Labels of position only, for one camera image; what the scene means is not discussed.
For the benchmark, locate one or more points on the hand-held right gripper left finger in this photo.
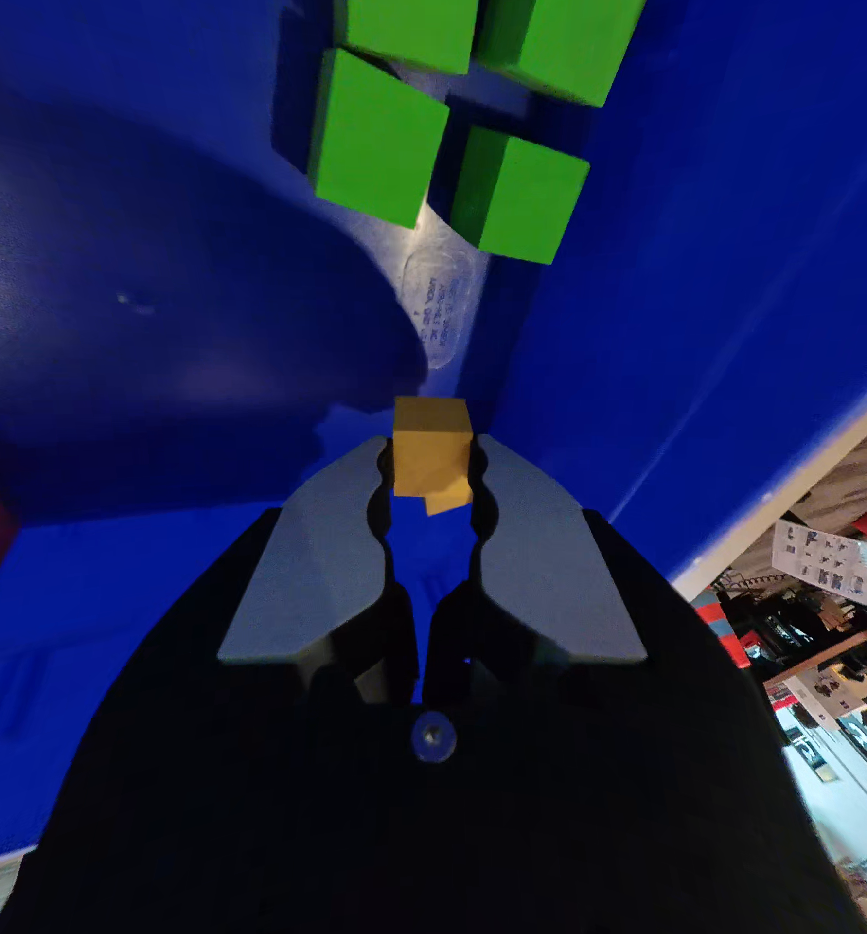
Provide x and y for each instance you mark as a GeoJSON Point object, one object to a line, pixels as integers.
{"type": "Point", "coordinates": [309, 576]}

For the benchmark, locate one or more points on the printed paper sheet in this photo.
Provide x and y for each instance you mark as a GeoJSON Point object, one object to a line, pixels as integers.
{"type": "Point", "coordinates": [831, 562]}

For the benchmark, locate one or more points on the yellow wooden cube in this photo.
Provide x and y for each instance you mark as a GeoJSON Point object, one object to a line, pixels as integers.
{"type": "Point", "coordinates": [432, 445]}
{"type": "Point", "coordinates": [449, 505]}

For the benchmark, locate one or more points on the green wooden cube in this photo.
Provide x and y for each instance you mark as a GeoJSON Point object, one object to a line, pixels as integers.
{"type": "Point", "coordinates": [524, 201]}
{"type": "Point", "coordinates": [557, 44]}
{"type": "Point", "coordinates": [375, 138]}
{"type": "Point", "coordinates": [404, 29]}

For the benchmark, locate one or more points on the blue plastic bin with cubes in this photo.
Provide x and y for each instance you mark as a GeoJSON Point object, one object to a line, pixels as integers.
{"type": "Point", "coordinates": [696, 219]}

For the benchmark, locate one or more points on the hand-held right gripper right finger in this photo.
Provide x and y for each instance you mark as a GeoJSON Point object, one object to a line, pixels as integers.
{"type": "Point", "coordinates": [557, 576]}

